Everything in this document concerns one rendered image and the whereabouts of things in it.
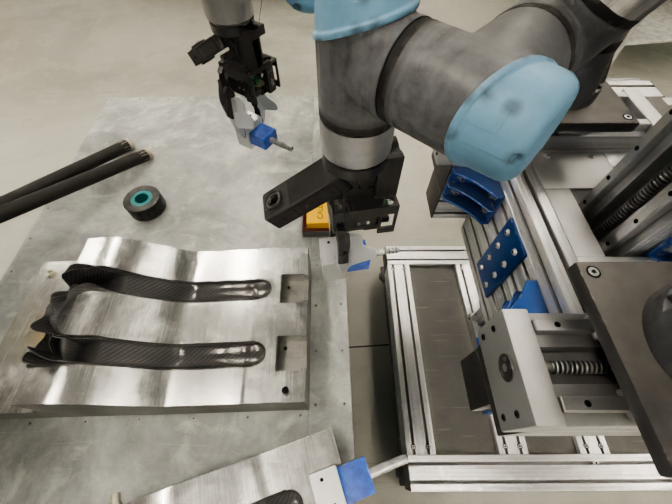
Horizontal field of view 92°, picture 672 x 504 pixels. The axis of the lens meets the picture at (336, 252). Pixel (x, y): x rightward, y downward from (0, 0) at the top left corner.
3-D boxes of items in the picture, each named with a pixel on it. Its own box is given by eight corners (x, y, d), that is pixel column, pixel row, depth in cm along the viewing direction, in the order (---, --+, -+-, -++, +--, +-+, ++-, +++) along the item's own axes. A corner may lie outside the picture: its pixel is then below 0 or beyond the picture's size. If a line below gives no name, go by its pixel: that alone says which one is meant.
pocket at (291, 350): (308, 342, 54) (306, 334, 50) (307, 375, 51) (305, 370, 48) (280, 342, 54) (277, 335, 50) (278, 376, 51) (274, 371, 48)
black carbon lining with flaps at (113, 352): (274, 282, 58) (264, 253, 50) (266, 376, 49) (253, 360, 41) (77, 286, 57) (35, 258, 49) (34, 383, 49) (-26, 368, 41)
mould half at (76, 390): (311, 270, 67) (306, 232, 56) (309, 410, 53) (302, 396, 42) (66, 276, 66) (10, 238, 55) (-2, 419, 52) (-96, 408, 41)
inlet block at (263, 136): (300, 152, 71) (297, 131, 66) (286, 166, 69) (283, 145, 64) (253, 131, 75) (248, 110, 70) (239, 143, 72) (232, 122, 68)
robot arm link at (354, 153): (324, 142, 29) (312, 90, 33) (326, 180, 33) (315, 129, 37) (406, 133, 30) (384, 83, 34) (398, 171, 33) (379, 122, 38)
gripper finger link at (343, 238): (350, 270, 45) (350, 220, 38) (339, 272, 44) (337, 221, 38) (344, 247, 48) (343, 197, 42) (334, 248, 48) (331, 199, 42)
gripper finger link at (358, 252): (377, 281, 49) (381, 235, 43) (339, 287, 49) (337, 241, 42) (372, 266, 52) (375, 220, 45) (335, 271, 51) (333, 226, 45)
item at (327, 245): (392, 246, 58) (398, 228, 53) (400, 270, 55) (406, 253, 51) (320, 256, 56) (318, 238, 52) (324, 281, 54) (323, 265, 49)
